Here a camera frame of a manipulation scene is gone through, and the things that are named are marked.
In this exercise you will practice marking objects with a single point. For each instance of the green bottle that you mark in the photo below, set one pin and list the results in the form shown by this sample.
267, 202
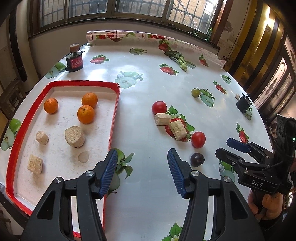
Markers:
210, 33

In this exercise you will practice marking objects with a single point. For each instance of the person's right hand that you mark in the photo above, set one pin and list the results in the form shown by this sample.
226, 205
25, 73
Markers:
272, 205

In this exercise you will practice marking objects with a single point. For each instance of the barred window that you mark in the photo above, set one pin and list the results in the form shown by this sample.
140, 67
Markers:
104, 16

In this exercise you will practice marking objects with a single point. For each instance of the small beige round block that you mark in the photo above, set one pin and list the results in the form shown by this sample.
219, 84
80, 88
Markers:
42, 138

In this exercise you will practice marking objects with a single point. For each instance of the dark purple plum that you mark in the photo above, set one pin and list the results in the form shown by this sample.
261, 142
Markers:
197, 160

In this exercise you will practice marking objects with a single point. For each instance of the red tomato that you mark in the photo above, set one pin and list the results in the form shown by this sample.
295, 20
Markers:
159, 107
198, 139

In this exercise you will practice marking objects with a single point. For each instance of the green plum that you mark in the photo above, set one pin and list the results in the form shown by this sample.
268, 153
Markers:
195, 92

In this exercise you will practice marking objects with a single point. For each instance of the large beige round block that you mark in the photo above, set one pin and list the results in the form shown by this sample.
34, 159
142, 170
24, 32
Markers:
74, 136

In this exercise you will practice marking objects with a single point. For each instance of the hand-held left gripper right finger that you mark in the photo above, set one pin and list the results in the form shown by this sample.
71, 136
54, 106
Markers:
177, 171

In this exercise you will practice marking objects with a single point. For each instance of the orange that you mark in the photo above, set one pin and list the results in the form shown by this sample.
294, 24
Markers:
51, 105
86, 114
89, 100

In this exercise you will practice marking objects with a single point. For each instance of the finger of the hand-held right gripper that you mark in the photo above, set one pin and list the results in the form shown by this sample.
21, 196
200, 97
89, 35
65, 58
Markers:
229, 158
238, 144

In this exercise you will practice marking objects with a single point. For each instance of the beige cylinder block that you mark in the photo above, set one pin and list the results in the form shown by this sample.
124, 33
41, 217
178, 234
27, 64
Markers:
162, 118

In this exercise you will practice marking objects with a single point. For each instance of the red-rimmed white tray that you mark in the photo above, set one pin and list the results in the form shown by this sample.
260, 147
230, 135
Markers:
60, 166

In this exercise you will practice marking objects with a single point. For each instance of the wooden chair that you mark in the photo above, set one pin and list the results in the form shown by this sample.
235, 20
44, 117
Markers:
9, 97

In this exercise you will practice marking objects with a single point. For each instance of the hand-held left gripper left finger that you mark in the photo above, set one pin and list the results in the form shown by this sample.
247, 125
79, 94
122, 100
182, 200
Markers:
107, 171

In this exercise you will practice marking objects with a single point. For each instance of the red-label black motor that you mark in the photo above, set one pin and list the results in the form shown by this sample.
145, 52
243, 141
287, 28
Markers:
74, 63

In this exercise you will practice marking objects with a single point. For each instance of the wooden glass-panel door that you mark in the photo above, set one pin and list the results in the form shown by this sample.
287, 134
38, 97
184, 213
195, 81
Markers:
254, 58

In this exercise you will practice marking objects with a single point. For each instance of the beige ridged block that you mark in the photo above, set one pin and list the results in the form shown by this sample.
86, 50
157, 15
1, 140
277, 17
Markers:
35, 164
178, 129

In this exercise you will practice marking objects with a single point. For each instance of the bok choy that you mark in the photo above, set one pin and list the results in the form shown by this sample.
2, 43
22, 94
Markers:
180, 60

